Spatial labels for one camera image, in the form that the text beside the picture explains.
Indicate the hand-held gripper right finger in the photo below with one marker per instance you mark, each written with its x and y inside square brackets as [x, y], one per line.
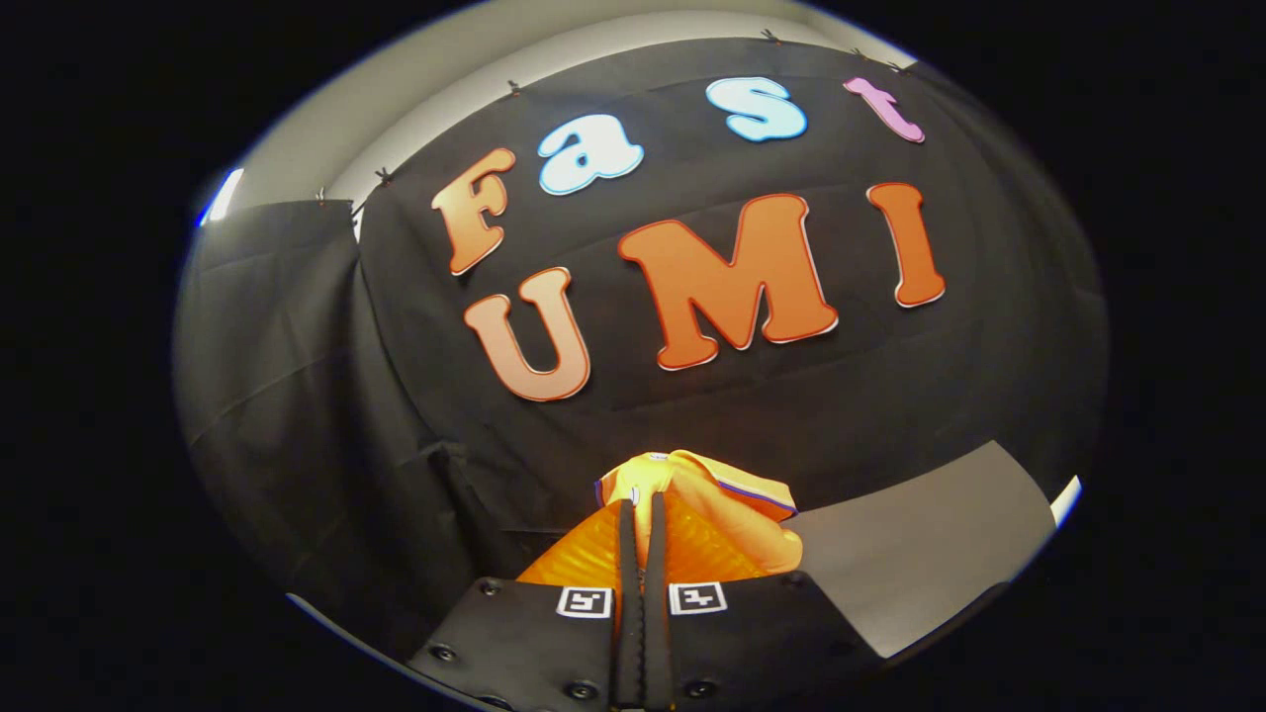
[657, 593]

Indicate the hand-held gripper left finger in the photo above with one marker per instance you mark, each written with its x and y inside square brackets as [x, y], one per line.
[628, 593]

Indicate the yellow polo shirt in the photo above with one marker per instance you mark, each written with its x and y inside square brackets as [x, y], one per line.
[692, 475]

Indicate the black backdrop cloth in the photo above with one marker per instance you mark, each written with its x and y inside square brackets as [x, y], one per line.
[791, 396]

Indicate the grey white panel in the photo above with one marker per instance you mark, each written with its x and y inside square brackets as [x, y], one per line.
[930, 544]

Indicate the ceiling light strip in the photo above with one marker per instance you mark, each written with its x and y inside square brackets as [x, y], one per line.
[223, 196]

